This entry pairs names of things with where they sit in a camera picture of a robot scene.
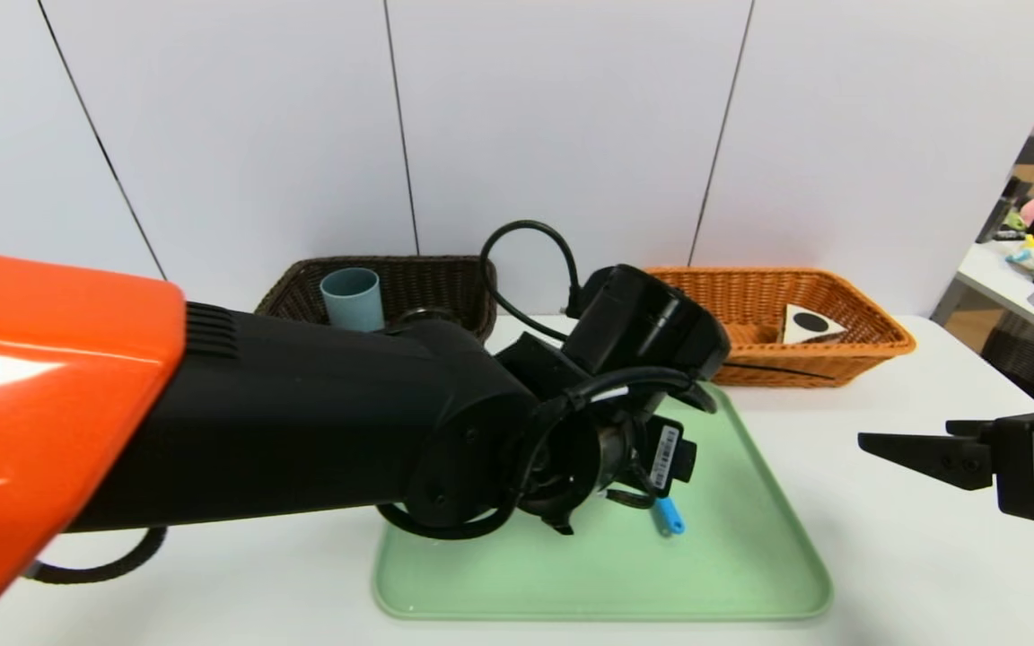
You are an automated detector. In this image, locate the light green plastic tray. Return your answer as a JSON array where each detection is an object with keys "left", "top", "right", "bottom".
[{"left": 372, "top": 381, "right": 834, "bottom": 622}]

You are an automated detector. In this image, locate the orange wicker basket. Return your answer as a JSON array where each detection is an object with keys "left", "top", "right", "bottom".
[{"left": 643, "top": 266, "right": 917, "bottom": 388}]

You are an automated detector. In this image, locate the chocolate blueberry cake slice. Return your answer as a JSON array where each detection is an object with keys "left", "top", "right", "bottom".
[{"left": 782, "top": 303, "right": 848, "bottom": 345}]

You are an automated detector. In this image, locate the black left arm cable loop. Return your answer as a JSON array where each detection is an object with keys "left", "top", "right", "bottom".
[{"left": 481, "top": 221, "right": 583, "bottom": 344}]

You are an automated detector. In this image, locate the grey-blue plastic cup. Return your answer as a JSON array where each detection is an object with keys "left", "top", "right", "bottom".
[{"left": 320, "top": 267, "right": 385, "bottom": 333}]

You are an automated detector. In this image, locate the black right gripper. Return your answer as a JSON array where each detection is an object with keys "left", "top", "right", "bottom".
[{"left": 857, "top": 397, "right": 1034, "bottom": 521}]

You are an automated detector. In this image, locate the black corrugated hanging cable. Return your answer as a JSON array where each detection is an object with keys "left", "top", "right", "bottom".
[{"left": 26, "top": 526, "right": 168, "bottom": 585}]

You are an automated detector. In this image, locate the yellow spoon with blue handle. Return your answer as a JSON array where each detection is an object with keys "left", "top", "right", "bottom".
[{"left": 652, "top": 498, "right": 687, "bottom": 537}]

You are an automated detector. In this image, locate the white side table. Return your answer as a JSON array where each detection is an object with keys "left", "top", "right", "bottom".
[{"left": 930, "top": 240, "right": 1034, "bottom": 346}]

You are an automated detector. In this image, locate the dark brown wicker basket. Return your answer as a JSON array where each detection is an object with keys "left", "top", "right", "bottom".
[{"left": 254, "top": 256, "right": 497, "bottom": 342}]

